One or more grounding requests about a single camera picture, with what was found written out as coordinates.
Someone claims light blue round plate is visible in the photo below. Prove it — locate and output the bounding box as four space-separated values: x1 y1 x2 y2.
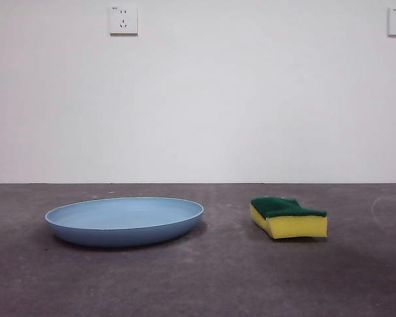
44 196 205 248

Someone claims yellow sponge with green scourer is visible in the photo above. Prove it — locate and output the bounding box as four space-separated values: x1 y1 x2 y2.
249 196 329 241

